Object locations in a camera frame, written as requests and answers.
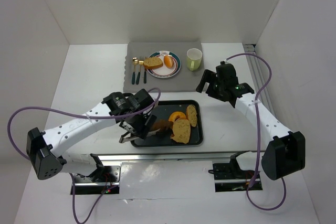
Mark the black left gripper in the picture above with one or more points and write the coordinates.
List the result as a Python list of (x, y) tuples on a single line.
[(137, 128)]

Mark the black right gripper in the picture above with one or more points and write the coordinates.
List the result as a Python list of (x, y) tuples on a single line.
[(210, 85)]

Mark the brown chocolate croissant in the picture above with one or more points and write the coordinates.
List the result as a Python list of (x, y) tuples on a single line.
[(160, 127)]

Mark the round orange bun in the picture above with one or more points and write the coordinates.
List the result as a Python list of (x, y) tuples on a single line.
[(168, 61)]

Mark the metal tongs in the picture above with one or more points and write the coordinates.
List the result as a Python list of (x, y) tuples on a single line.
[(126, 138)]

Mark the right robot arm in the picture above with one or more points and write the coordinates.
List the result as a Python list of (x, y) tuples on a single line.
[(285, 150)]

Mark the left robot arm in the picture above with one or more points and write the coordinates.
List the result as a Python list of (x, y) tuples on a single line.
[(48, 149)]

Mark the large front bread slice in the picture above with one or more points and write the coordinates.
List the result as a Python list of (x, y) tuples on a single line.
[(181, 131)]

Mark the black baking tray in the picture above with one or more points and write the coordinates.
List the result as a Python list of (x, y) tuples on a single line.
[(163, 139)]

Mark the orange glazed donut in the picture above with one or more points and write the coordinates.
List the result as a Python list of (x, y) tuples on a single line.
[(174, 116)]

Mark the light green mug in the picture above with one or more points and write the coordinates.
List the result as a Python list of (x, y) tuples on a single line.
[(194, 59)]

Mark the grey placemat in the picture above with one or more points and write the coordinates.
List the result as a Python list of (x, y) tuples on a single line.
[(183, 81)]

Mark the white plate green red rim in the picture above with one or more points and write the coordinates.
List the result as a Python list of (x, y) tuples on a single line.
[(165, 72)]

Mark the aluminium rail right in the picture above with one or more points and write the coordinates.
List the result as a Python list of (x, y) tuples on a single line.
[(255, 66)]

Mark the aluminium rail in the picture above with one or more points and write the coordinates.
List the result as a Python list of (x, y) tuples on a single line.
[(255, 66), (167, 156)]

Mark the aluminium rail front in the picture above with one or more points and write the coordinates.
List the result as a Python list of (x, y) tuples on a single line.
[(167, 156)]

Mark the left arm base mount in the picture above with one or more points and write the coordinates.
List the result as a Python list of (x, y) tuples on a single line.
[(104, 180)]

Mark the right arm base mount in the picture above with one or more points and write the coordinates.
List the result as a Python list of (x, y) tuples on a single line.
[(229, 176)]

